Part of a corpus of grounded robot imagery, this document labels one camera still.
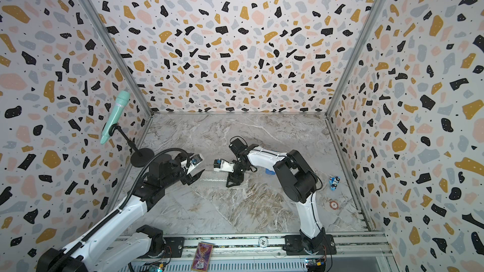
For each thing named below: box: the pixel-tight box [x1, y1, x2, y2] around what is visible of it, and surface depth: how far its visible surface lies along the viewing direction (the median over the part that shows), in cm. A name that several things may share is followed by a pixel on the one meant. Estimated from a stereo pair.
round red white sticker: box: [329, 200, 340, 211], surface depth 87 cm
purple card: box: [190, 242, 214, 272], surface depth 72 cm
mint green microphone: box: [99, 90, 131, 145], surface depth 78 cm
